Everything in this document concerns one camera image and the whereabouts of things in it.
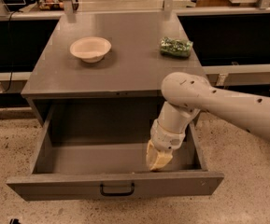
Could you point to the grey top drawer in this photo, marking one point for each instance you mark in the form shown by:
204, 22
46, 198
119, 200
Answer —
97, 152

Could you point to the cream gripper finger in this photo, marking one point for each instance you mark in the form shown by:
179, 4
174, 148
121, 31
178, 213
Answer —
158, 159
150, 154

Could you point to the white paper bowl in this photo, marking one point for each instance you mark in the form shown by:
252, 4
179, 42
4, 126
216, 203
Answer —
90, 49

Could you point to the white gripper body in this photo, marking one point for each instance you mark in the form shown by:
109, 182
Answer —
166, 138

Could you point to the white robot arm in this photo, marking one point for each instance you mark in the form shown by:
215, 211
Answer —
185, 96

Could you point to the green snack bag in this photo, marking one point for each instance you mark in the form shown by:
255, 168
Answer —
175, 47

